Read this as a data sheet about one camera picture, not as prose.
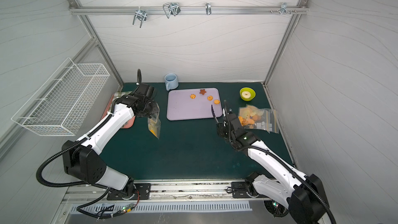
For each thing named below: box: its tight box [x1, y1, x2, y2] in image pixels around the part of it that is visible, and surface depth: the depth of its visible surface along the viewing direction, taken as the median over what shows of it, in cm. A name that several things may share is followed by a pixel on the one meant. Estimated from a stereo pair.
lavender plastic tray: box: [166, 87, 223, 121], surface depth 113 cm
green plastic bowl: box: [239, 87, 257, 102], surface depth 113 cm
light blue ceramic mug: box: [164, 73, 179, 92], surface depth 117 cm
